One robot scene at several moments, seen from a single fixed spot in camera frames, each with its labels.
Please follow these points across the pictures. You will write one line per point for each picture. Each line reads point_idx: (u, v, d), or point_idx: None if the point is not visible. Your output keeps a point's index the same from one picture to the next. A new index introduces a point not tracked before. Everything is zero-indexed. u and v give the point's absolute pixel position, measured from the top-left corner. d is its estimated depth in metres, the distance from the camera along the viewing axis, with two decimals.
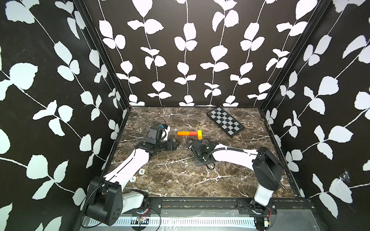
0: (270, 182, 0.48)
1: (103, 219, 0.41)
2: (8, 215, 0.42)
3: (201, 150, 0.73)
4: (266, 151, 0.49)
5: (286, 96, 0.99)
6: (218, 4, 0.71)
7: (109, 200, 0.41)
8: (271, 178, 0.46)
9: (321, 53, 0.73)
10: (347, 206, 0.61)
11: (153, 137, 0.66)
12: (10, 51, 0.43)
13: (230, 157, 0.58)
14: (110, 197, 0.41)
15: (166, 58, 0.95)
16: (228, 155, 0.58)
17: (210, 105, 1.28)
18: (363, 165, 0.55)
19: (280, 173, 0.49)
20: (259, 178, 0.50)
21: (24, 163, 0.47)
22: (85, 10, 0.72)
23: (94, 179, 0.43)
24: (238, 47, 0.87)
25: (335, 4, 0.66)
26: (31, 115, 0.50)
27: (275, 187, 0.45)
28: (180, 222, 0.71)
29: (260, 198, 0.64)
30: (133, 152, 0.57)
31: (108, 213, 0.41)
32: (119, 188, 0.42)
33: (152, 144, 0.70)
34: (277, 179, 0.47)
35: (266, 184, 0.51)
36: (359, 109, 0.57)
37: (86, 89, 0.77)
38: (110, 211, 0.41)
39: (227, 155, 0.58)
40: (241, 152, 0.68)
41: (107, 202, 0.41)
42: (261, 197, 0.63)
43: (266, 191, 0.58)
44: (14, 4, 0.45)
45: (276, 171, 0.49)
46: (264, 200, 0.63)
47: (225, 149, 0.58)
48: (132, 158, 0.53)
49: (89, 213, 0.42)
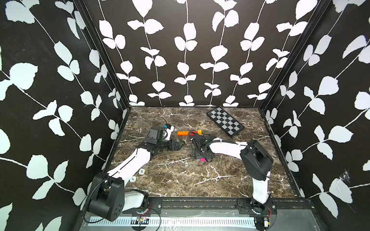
0: (255, 172, 0.53)
1: (105, 215, 0.41)
2: (8, 215, 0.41)
3: (201, 142, 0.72)
4: (256, 144, 0.53)
5: (285, 96, 1.00)
6: (218, 4, 0.71)
7: (112, 196, 0.42)
8: (259, 169, 0.50)
9: (321, 53, 0.73)
10: (347, 206, 0.61)
11: (154, 137, 0.67)
12: (10, 52, 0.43)
13: (225, 149, 0.63)
14: (112, 192, 0.42)
15: (165, 58, 0.95)
16: (223, 147, 0.63)
17: (210, 105, 1.28)
18: (363, 165, 0.55)
19: (267, 166, 0.52)
20: (247, 168, 0.55)
21: (25, 163, 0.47)
22: (84, 10, 0.71)
23: (98, 175, 0.44)
24: (239, 47, 0.87)
25: (335, 4, 0.66)
26: (31, 115, 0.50)
27: (261, 178, 0.52)
28: (180, 222, 0.71)
29: (258, 195, 0.64)
30: (135, 150, 0.58)
31: (110, 209, 0.41)
32: (121, 185, 0.43)
33: (153, 144, 0.64)
34: (264, 170, 0.51)
35: (253, 173, 0.54)
36: (359, 109, 0.57)
37: (86, 90, 0.77)
38: (112, 206, 0.41)
39: (223, 148, 0.63)
40: (233, 143, 0.58)
41: (110, 197, 0.42)
42: (258, 194, 0.64)
43: (259, 186, 0.60)
44: (14, 4, 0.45)
45: (263, 163, 0.52)
46: (261, 197, 0.63)
47: (220, 142, 0.64)
48: (134, 157, 0.54)
49: (91, 209, 0.42)
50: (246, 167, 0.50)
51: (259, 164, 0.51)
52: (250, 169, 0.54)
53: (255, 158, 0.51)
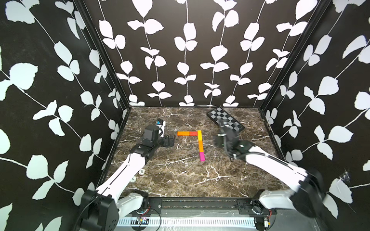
0: (310, 209, 0.43)
1: None
2: (8, 215, 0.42)
3: (233, 146, 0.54)
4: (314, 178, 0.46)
5: (286, 96, 0.99)
6: (218, 4, 0.71)
7: (103, 214, 0.39)
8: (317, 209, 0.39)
9: (321, 53, 0.73)
10: (347, 206, 0.61)
11: (149, 138, 0.62)
12: (10, 52, 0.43)
13: (272, 169, 0.50)
14: (103, 210, 0.39)
15: (165, 58, 0.95)
16: (269, 165, 0.51)
17: (210, 105, 1.28)
18: (363, 165, 0.55)
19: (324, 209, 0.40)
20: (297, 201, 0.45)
21: (25, 163, 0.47)
22: (84, 10, 0.71)
23: (86, 193, 0.41)
24: (239, 47, 0.87)
25: (335, 4, 0.66)
26: (31, 115, 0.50)
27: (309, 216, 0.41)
28: (180, 222, 0.71)
29: (267, 200, 0.62)
30: (127, 158, 0.54)
31: (102, 226, 0.40)
32: (112, 202, 0.40)
33: (149, 146, 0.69)
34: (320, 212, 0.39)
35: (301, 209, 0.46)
36: (359, 109, 0.57)
37: (86, 90, 0.77)
38: (105, 224, 0.39)
39: (268, 166, 0.51)
40: (284, 166, 0.47)
41: (101, 215, 0.39)
42: (268, 200, 0.61)
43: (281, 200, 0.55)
44: (14, 4, 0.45)
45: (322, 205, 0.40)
46: (268, 203, 0.62)
47: (264, 156, 0.52)
48: (126, 165, 0.51)
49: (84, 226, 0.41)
50: (299, 202, 0.45)
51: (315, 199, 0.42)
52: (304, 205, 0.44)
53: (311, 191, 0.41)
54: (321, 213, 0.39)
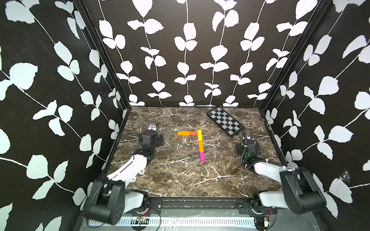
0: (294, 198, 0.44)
1: (106, 220, 0.41)
2: (8, 214, 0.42)
3: (247, 159, 0.72)
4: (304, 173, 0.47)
5: (286, 96, 0.99)
6: (218, 4, 0.71)
7: (113, 198, 0.42)
8: (297, 196, 0.43)
9: (321, 53, 0.73)
10: (347, 206, 0.61)
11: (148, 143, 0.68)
12: (10, 51, 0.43)
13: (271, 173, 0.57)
14: (113, 194, 0.42)
15: (165, 58, 0.95)
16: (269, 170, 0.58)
17: (210, 105, 1.28)
18: (363, 165, 0.55)
19: (314, 202, 0.43)
20: (284, 192, 0.48)
21: (25, 163, 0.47)
22: (84, 10, 0.71)
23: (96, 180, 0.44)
24: (239, 47, 0.87)
25: (335, 4, 0.66)
26: (31, 115, 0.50)
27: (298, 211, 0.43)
28: (180, 222, 0.71)
29: (265, 198, 0.63)
30: (133, 156, 0.60)
31: (111, 211, 0.41)
32: (123, 186, 0.43)
33: (148, 150, 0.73)
34: (305, 203, 0.43)
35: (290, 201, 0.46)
36: (359, 109, 0.57)
37: (86, 89, 0.77)
38: (114, 208, 0.41)
39: (268, 171, 0.58)
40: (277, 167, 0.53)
41: (112, 199, 0.42)
42: (267, 198, 0.62)
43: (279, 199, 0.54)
44: (13, 4, 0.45)
45: (309, 197, 0.43)
46: (266, 200, 0.63)
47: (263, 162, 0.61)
48: (131, 161, 0.56)
49: (91, 213, 0.42)
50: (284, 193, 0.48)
51: (301, 196, 0.44)
52: (287, 194, 0.47)
53: (296, 183, 0.45)
54: (305, 203, 0.43)
